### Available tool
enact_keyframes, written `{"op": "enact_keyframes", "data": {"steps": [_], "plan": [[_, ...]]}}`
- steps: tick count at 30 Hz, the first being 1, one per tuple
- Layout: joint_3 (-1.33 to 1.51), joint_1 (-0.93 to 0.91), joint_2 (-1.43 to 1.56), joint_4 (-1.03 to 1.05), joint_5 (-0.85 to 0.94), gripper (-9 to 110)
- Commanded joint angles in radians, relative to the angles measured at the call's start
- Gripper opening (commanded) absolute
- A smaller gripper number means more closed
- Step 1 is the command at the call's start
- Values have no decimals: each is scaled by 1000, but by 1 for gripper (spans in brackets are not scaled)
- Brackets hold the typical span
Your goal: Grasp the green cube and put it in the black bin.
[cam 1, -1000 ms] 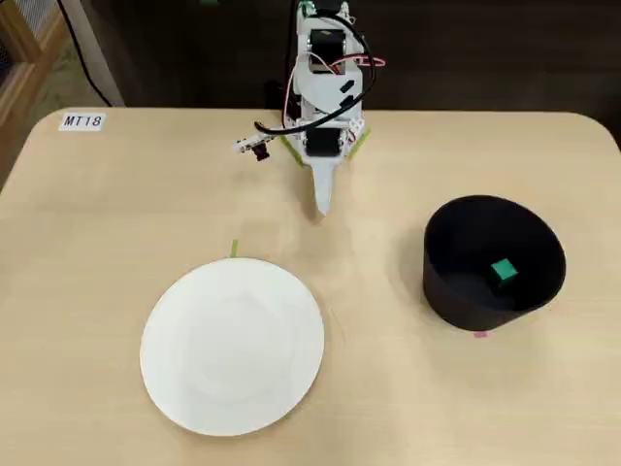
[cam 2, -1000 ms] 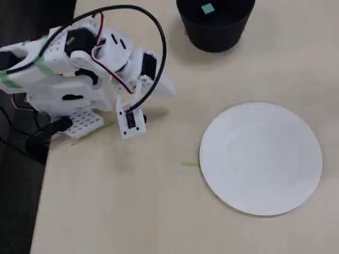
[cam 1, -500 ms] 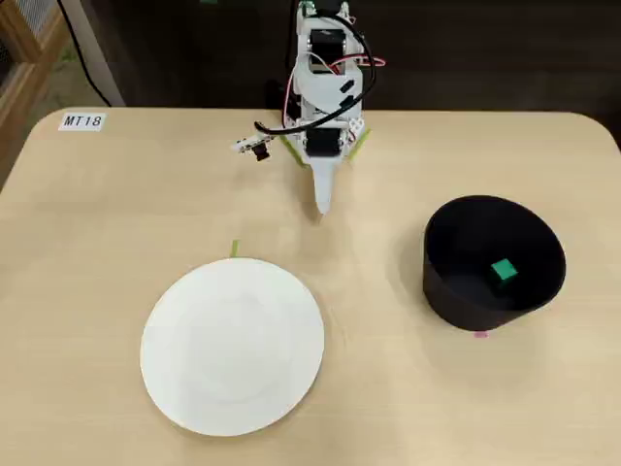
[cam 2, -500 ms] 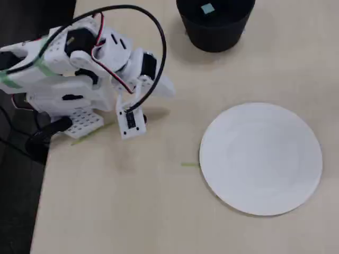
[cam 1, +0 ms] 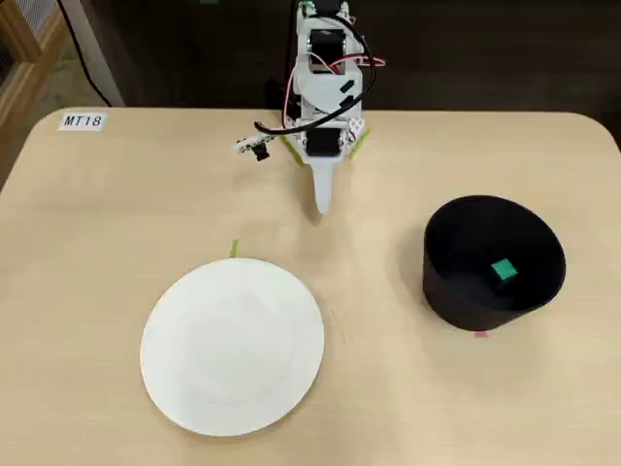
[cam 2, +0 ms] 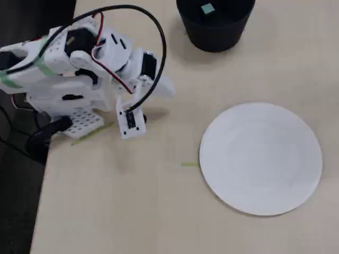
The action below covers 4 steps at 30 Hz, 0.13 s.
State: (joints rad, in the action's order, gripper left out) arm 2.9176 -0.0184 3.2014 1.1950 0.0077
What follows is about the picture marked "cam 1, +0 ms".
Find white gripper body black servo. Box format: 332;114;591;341
300;123;352;164

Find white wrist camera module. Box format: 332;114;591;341
236;135;272;162

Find white paper plate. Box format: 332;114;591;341
140;257;325;437

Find thin black cable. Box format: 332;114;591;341
55;0;114;106

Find black round bin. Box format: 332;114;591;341
421;194;568;332

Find long green tape strip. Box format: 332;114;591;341
345;126;373;159
278;133;310;169

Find white MT18 label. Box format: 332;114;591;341
57;111;106;132

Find wooden shelf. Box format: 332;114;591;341
0;0;67;182

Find green cube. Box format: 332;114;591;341
489;258;519;283

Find thick black camera cable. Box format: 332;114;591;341
254;23;385;136

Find red and white wires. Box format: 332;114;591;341
284;51;390;114

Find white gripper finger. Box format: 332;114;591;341
310;161;339;216

